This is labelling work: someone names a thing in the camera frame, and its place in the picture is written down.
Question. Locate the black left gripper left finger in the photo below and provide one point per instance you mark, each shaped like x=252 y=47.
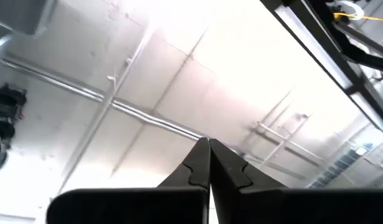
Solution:
x=132 y=207

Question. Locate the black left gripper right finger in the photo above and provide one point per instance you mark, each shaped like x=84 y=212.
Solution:
x=303 y=207

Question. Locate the black ceiling-hung device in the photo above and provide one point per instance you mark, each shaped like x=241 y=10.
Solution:
x=6 y=105

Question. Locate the black aluminium table frame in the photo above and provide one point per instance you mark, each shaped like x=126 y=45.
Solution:
x=365 y=59

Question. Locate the grey ceiling duct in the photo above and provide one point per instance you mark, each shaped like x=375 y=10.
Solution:
x=20 y=15

